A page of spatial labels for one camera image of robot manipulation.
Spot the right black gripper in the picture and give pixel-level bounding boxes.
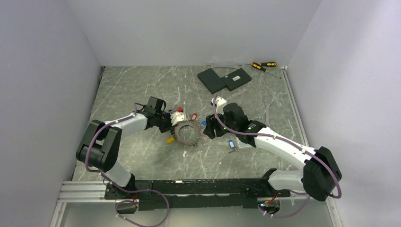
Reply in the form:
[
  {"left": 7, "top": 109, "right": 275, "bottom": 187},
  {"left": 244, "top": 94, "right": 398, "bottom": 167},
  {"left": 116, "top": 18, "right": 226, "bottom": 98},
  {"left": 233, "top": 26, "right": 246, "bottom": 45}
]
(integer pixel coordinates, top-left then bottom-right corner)
[{"left": 203, "top": 108, "right": 238, "bottom": 139}]

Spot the metal keyring with keys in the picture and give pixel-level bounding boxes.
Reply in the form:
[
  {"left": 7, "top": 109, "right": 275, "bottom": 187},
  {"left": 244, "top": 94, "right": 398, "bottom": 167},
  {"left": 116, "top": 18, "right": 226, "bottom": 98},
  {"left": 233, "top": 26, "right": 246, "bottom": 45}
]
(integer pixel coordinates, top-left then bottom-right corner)
[{"left": 166, "top": 113, "right": 204, "bottom": 147}]

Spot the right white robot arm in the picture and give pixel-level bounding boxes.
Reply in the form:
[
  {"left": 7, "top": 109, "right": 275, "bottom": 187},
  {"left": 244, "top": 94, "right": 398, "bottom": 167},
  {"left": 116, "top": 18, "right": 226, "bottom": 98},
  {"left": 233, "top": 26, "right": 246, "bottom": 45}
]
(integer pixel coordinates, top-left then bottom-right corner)
[{"left": 203, "top": 97, "right": 342, "bottom": 201}]

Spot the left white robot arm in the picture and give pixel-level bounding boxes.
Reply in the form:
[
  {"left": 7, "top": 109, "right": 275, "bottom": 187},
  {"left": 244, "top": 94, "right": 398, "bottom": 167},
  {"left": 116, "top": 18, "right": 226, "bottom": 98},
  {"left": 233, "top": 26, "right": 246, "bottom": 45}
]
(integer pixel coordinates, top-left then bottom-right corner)
[{"left": 76, "top": 96, "right": 176, "bottom": 199}]

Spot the blue tagged key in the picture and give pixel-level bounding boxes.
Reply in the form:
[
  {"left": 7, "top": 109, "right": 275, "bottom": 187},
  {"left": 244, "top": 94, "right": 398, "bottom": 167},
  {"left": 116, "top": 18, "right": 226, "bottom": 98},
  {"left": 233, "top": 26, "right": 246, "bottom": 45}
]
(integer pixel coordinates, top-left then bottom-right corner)
[{"left": 228, "top": 140, "right": 237, "bottom": 154}]

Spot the grey rectangular tin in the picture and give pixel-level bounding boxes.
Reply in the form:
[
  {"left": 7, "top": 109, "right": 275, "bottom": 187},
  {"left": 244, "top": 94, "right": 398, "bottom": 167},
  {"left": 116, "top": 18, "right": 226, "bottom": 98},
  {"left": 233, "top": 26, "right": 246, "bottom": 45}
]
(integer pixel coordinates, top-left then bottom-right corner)
[{"left": 236, "top": 138, "right": 251, "bottom": 148}]

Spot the large black box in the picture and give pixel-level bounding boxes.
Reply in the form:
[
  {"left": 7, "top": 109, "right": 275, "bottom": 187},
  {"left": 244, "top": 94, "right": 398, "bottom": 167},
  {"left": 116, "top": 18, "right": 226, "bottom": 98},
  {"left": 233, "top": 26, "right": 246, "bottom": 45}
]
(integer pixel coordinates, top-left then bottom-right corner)
[{"left": 197, "top": 69, "right": 227, "bottom": 94}]

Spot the small black box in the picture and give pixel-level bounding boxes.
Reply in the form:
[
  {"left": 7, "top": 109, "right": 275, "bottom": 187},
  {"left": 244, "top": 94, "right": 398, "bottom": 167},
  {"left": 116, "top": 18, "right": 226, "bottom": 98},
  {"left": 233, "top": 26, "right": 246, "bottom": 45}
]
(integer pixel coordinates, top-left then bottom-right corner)
[{"left": 221, "top": 68, "right": 252, "bottom": 91}]

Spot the silver wrench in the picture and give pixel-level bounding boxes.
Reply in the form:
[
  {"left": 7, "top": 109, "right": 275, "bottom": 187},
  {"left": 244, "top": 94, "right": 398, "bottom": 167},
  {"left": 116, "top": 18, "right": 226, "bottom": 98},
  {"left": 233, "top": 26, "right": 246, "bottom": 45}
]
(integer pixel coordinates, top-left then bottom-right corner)
[{"left": 264, "top": 101, "right": 271, "bottom": 128}]

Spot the orange black screwdriver front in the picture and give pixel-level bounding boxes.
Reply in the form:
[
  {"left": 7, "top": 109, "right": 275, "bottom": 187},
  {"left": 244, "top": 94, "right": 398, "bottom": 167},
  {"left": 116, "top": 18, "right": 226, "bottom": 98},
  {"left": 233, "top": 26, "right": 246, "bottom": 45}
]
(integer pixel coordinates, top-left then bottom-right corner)
[{"left": 253, "top": 66, "right": 281, "bottom": 79}]

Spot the orange black screwdriver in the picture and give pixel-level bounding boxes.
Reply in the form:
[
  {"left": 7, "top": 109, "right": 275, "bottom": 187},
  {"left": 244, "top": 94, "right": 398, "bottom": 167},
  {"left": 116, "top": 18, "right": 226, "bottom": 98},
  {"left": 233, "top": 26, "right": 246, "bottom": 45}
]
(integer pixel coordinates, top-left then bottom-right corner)
[
  {"left": 247, "top": 62, "right": 277, "bottom": 67},
  {"left": 253, "top": 66, "right": 281, "bottom": 79}
]

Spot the orange black screwdriver back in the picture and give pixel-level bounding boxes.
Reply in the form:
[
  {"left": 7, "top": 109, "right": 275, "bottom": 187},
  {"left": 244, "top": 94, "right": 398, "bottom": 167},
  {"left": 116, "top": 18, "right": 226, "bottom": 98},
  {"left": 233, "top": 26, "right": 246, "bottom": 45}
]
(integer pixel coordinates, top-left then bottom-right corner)
[{"left": 247, "top": 62, "right": 277, "bottom": 67}]

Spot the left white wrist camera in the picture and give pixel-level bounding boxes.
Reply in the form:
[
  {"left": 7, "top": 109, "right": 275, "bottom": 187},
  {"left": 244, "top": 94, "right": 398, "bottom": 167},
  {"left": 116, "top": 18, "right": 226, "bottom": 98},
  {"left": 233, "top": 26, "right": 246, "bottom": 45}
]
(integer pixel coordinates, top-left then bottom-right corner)
[{"left": 170, "top": 107, "right": 187, "bottom": 126}]

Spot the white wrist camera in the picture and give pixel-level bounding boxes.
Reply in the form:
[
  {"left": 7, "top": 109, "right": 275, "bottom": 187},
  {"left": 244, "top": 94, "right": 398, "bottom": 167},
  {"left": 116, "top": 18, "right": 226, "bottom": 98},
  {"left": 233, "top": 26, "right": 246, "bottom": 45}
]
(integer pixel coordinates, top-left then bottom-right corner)
[
  {"left": 170, "top": 107, "right": 187, "bottom": 126},
  {"left": 211, "top": 96, "right": 227, "bottom": 114}
]

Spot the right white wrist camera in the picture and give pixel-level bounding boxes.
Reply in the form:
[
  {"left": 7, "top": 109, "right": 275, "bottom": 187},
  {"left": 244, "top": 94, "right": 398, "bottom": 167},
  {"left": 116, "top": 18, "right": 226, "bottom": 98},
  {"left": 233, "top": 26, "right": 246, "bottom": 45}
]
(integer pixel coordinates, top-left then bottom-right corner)
[{"left": 211, "top": 96, "right": 227, "bottom": 114}]

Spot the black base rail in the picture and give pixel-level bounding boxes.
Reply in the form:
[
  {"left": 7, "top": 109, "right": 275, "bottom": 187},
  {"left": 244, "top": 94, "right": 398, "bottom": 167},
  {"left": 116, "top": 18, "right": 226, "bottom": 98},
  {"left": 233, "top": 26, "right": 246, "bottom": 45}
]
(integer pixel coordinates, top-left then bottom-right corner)
[{"left": 104, "top": 177, "right": 290, "bottom": 211}]

